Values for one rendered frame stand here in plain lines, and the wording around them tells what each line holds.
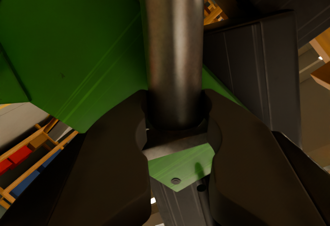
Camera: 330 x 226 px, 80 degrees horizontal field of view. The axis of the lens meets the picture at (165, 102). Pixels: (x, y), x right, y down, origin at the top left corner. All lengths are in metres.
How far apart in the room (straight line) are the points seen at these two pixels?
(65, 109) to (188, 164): 0.12
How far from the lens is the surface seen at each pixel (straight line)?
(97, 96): 0.16
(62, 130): 0.37
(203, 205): 0.22
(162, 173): 0.21
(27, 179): 5.46
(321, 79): 0.72
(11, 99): 0.19
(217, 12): 3.14
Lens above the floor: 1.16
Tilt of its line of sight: 8 degrees up
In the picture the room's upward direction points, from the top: 136 degrees clockwise
